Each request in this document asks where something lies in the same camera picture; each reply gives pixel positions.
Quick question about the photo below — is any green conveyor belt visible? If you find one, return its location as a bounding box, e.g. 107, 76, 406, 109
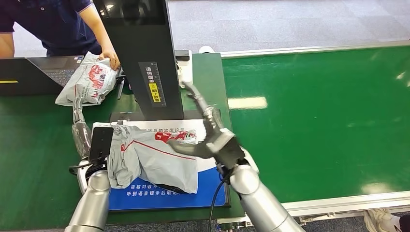
217, 40, 410, 225

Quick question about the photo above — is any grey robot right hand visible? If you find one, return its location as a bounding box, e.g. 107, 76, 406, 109
168, 81, 225, 159

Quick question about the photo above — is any white sneaker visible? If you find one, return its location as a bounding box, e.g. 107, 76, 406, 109
364, 208, 402, 232

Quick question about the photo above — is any weighing platform, blue-white sign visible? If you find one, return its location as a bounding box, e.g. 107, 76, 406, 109
92, 110, 231, 213

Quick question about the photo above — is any white device box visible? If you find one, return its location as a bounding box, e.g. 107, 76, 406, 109
174, 50, 194, 88

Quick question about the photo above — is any black laptop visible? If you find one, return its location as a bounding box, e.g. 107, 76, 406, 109
0, 56, 85, 97

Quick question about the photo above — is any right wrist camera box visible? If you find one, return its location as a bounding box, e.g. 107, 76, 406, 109
206, 128, 246, 169

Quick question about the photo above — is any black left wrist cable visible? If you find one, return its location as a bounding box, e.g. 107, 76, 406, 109
69, 161, 97, 176

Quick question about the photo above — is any person's left hand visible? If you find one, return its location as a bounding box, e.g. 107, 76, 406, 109
98, 49, 121, 71

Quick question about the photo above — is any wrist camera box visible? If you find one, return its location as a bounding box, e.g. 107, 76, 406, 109
88, 127, 115, 163
206, 128, 246, 169

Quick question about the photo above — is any small black box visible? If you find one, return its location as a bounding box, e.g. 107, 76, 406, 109
174, 50, 190, 62

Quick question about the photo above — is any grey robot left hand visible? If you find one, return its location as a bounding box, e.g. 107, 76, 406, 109
72, 97, 92, 159

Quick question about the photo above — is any black weighing device column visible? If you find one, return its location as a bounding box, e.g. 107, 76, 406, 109
93, 0, 185, 121

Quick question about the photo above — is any person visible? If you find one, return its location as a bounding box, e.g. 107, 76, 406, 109
0, 0, 121, 71

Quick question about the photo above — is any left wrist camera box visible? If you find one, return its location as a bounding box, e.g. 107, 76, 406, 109
88, 127, 115, 163

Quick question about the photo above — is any grey mailer bag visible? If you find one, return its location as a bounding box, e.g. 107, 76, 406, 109
107, 123, 200, 195
55, 52, 118, 107

